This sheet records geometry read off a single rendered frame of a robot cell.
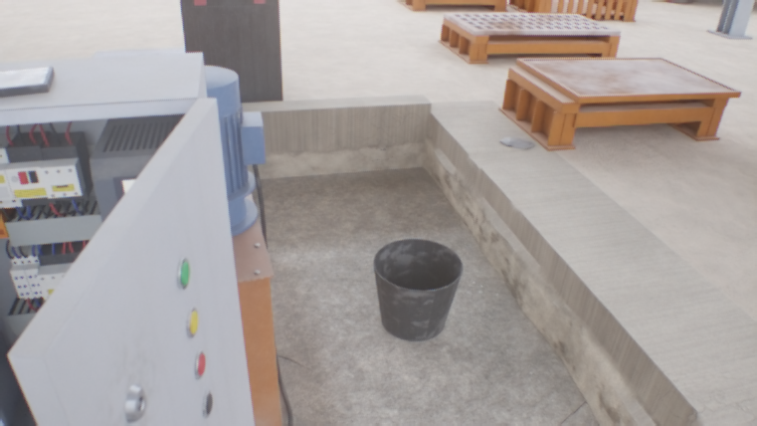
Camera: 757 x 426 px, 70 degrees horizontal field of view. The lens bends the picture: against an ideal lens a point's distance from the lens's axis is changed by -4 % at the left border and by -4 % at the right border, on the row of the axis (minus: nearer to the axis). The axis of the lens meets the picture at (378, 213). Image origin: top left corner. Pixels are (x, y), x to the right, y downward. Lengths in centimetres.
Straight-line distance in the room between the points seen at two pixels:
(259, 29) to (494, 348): 204
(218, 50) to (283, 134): 57
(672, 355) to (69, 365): 166
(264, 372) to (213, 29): 203
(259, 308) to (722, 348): 135
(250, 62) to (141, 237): 282
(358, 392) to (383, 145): 170
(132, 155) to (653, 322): 159
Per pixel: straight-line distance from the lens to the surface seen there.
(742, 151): 354
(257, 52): 322
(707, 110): 348
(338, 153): 323
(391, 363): 206
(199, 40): 320
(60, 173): 84
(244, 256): 151
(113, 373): 42
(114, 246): 41
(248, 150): 154
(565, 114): 294
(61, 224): 90
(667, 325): 194
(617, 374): 193
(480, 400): 198
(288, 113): 310
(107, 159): 75
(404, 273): 226
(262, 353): 161
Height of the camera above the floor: 146
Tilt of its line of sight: 30 degrees down
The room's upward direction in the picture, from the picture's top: 3 degrees clockwise
